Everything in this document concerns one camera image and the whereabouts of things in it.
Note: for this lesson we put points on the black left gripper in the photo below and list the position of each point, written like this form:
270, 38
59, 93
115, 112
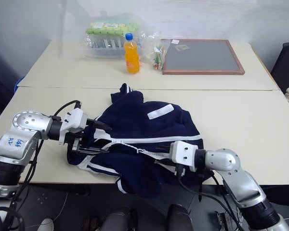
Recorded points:
73, 138

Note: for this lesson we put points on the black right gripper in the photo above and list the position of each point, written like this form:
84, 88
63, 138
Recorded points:
171, 156

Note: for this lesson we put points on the navy jacket with white stripes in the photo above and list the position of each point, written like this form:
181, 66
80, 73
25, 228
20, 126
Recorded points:
159, 125

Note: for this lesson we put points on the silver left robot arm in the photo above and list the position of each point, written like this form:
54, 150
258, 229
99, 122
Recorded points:
26, 134

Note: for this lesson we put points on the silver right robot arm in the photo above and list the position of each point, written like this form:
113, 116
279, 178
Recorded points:
233, 166

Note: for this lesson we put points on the dark rounded shape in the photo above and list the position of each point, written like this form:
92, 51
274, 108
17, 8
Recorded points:
120, 220
179, 219

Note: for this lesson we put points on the orange drink bottle blue cap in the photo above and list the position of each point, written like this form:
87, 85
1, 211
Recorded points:
132, 55

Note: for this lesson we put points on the blue plastic object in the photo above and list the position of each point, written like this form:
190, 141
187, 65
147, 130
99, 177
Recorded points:
18, 84

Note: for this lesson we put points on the clear bag of coloured pieces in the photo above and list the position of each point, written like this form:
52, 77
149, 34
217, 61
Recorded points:
157, 56

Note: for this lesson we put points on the white floor object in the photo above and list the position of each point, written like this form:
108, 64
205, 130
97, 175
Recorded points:
46, 225

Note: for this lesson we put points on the clear box of green-capped tubes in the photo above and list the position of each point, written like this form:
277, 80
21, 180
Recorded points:
106, 36

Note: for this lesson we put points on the wood-framed blackboard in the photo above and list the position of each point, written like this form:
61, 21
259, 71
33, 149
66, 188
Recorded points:
202, 56

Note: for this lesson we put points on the small clear plastic packet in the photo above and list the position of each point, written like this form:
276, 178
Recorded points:
182, 47

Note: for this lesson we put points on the small white paper tag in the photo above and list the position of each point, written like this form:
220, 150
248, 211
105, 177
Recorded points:
175, 42

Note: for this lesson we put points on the black office chair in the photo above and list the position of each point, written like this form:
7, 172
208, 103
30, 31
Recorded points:
287, 65

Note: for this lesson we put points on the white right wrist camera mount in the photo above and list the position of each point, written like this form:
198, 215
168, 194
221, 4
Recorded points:
183, 154

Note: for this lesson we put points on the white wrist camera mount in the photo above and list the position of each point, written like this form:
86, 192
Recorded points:
74, 119
183, 154

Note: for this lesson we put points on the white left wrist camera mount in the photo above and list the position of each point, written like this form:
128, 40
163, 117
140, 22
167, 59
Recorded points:
74, 119

